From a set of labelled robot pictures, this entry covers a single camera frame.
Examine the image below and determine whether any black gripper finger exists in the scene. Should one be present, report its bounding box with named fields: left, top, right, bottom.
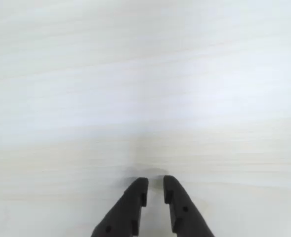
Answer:
left=90, top=177, right=149, bottom=237
left=163, top=175, right=215, bottom=237

